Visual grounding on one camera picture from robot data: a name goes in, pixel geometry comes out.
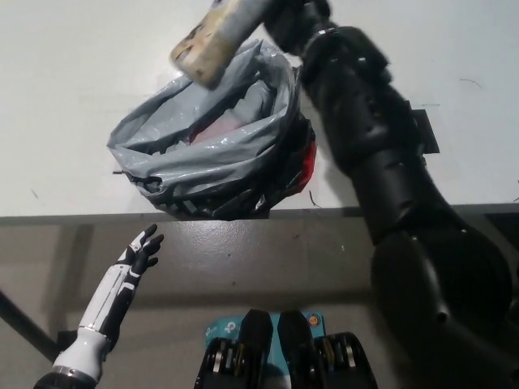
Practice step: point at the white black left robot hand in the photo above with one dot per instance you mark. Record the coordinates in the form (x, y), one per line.
(117, 291)

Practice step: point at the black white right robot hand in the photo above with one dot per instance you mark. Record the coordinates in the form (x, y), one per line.
(300, 24)

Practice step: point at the beige protein shake bottle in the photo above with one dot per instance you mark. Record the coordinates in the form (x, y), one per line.
(219, 44)

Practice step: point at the grey plastic bag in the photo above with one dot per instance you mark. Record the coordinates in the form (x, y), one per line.
(227, 154)

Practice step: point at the black table leg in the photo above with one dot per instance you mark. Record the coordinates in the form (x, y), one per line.
(22, 320)

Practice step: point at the black tape square marker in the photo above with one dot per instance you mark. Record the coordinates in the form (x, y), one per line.
(425, 133)

